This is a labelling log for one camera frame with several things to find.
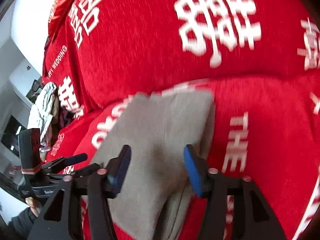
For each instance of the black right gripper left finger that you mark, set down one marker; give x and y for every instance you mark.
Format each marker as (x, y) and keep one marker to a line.
(83, 201)

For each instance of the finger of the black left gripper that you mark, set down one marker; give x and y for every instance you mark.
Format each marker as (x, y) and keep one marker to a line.
(85, 171)
(61, 163)

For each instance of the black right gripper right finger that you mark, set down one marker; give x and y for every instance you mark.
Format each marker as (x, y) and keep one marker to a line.
(253, 217)

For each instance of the grey knit sweater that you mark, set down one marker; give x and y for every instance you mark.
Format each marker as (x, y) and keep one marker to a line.
(157, 128)

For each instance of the person's left hand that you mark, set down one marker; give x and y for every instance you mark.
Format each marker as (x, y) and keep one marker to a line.
(34, 205)

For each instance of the dark bedside furniture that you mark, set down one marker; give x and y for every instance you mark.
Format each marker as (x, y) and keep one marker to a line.
(10, 156)

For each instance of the dark plaid garment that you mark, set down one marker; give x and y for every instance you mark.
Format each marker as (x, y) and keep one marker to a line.
(65, 117)

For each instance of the light floral crumpled cloth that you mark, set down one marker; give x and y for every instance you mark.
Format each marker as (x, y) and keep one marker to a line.
(42, 113)

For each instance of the red wedding bedspread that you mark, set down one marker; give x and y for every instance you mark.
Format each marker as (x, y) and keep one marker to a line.
(258, 58)

